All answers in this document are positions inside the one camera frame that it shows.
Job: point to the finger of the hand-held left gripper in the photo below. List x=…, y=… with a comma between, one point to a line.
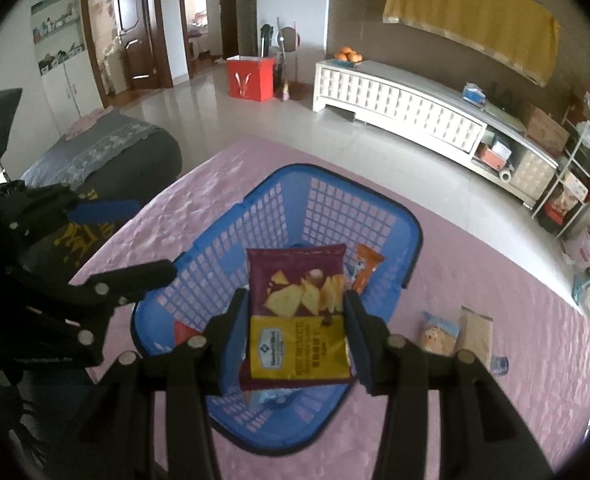
x=145, y=272
x=105, y=211

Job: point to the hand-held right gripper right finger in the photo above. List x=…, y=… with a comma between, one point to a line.
x=356, y=347

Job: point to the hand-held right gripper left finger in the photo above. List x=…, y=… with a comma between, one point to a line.
x=235, y=350

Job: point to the maroon chip packet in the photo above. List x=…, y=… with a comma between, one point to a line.
x=295, y=310

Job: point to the long orange cartoon snack packet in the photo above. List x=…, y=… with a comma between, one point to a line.
x=365, y=265

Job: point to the blue plastic basket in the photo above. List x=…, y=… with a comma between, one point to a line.
x=335, y=210

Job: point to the black cloth yellow print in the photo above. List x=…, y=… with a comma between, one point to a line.
x=82, y=240

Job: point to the grey covered sofa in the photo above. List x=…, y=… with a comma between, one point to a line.
x=125, y=150

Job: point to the bear print cracker packet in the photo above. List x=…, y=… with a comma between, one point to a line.
x=437, y=337

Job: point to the beige cracker packet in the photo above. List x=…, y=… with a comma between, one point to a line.
x=475, y=332

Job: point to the painted white cupboard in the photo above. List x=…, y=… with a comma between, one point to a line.
x=70, y=85

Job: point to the purple blue snack packet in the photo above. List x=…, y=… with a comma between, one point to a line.
x=499, y=366

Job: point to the brown wooden door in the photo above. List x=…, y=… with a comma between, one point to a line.
x=135, y=25

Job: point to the red box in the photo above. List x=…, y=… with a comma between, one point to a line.
x=250, y=77

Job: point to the small pink bottle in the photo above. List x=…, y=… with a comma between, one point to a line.
x=286, y=91

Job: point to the paper towel roll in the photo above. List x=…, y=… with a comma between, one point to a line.
x=505, y=175

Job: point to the black tall canister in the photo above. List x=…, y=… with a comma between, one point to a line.
x=266, y=40

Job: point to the orange box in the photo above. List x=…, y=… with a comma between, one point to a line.
x=493, y=156

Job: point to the pink shopping bag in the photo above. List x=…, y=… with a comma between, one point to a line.
x=582, y=247

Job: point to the round standing mirror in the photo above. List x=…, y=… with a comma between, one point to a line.
x=288, y=40

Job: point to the white tufted TV cabinet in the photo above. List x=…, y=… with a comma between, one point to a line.
x=400, y=100

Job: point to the blue tissue box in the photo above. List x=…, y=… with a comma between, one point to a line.
x=474, y=93

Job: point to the black router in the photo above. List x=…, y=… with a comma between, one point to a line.
x=505, y=100

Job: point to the pile of oranges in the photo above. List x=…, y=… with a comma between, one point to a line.
x=349, y=55

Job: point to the cardboard box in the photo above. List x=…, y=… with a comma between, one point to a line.
x=545, y=127

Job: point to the white metal rack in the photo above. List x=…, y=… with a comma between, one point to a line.
x=582, y=160

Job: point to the yellow hanging cloth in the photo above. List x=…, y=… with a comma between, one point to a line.
x=465, y=5

